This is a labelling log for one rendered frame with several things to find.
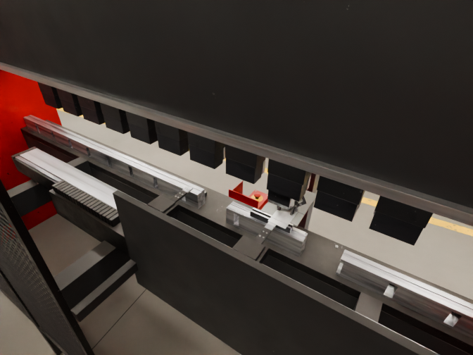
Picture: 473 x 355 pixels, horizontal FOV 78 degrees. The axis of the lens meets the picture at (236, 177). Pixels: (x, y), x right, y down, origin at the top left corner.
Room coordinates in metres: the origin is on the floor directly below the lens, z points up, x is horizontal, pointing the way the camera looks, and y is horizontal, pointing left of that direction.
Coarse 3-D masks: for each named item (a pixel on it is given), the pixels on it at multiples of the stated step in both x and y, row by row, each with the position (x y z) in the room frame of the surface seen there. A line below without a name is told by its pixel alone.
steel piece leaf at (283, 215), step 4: (284, 208) 1.03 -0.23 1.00; (296, 208) 1.01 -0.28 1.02; (276, 212) 1.00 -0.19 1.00; (280, 212) 1.00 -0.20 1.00; (284, 212) 1.00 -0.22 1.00; (288, 212) 1.01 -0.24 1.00; (296, 212) 1.01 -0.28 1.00; (272, 216) 0.97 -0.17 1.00; (276, 216) 0.97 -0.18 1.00; (280, 216) 0.98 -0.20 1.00; (284, 216) 0.98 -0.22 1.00; (288, 216) 0.98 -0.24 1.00; (292, 216) 0.98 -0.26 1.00; (280, 220) 0.95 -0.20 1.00; (284, 220) 0.95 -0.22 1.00; (288, 220) 0.95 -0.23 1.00; (288, 224) 0.93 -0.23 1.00
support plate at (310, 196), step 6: (306, 192) 1.16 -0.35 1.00; (312, 192) 1.16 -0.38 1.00; (306, 198) 1.11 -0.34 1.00; (312, 198) 1.11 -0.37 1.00; (270, 204) 1.06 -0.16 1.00; (306, 204) 1.07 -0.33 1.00; (264, 210) 1.02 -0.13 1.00; (270, 210) 1.02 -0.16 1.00; (276, 210) 1.02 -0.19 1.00; (300, 210) 1.02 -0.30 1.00; (306, 210) 1.03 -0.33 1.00; (294, 216) 0.98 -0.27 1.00; (300, 216) 0.98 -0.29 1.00; (294, 222) 0.94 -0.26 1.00
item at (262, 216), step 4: (252, 212) 1.00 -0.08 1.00; (256, 212) 1.00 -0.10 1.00; (260, 212) 1.00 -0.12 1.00; (264, 212) 1.00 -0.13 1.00; (252, 216) 1.00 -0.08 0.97; (256, 216) 0.99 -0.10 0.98; (260, 216) 0.98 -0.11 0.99; (264, 216) 0.97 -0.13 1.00; (268, 216) 0.98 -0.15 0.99; (264, 220) 0.97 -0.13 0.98; (280, 228) 0.93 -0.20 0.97; (288, 228) 0.91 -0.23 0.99; (292, 228) 0.93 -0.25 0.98; (288, 232) 0.91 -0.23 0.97
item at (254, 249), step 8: (272, 224) 0.92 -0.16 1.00; (264, 232) 0.87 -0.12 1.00; (240, 240) 0.81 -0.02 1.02; (248, 240) 0.80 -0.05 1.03; (256, 240) 0.83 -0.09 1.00; (264, 240) 0.83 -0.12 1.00; (232, 248) 0.77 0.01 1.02; (240, 248) 0.76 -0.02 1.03; (248, 248) 0.76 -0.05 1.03; (256, 248) 0.76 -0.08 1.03; (264, 248) 0.76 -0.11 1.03; (248, 256) 0.72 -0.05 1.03; (256, 256) 0.72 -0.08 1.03; (264, 256) 0.74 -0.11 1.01
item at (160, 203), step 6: (180, 192) 1.12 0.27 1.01; (186, 192) 1.13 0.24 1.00; (156, 198) 1.04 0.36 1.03; (162, 198) 1.04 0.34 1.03; (174, 198) 1.08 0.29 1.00; (180, 198) 1.09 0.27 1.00; (150, 204) 1.00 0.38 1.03; (156, 204) 1.00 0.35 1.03; (162, 204) 1.00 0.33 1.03; (168, 204) 1.00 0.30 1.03; (174, 204) 1.01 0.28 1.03; (162, 210) 0.96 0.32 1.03; (168, 210) 0.97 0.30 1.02; (174, 210) 0.99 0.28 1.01
